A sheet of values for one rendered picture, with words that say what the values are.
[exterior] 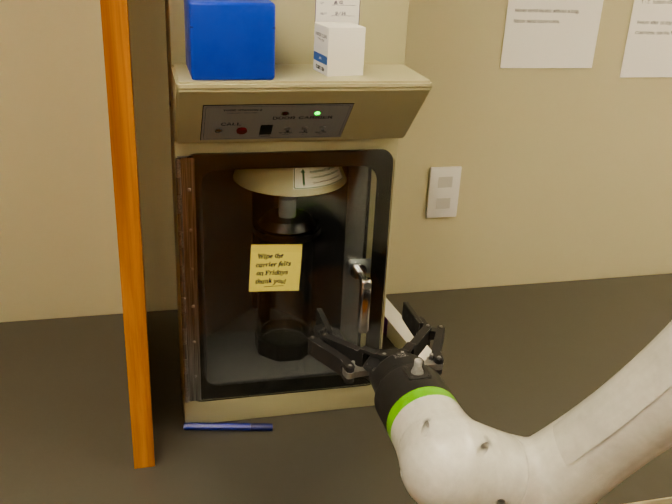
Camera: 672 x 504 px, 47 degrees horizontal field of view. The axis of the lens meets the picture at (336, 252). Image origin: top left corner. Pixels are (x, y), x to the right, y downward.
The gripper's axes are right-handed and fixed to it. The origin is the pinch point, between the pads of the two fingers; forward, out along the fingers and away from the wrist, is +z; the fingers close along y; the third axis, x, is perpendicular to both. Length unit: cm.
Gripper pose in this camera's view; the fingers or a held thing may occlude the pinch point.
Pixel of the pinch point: (364, 316)
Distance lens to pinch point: 117.8
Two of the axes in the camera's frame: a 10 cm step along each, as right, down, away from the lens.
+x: -0.5, 9.2, 4.0
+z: -2.4, -4.0, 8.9
